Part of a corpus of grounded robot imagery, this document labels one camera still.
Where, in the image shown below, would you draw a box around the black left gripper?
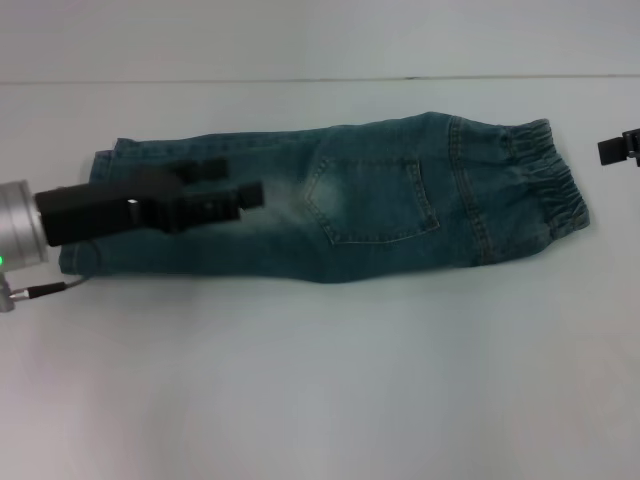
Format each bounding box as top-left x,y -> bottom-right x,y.
33,157 -> 266,250

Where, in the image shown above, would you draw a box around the grey left gripper cable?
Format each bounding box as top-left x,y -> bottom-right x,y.
0,243 -> 104,315

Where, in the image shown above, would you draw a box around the blue denim shorts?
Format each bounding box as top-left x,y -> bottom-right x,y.
58,110 -> 592,286

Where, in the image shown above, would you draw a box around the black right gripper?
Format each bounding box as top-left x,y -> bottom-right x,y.
596,127 -> 640,167

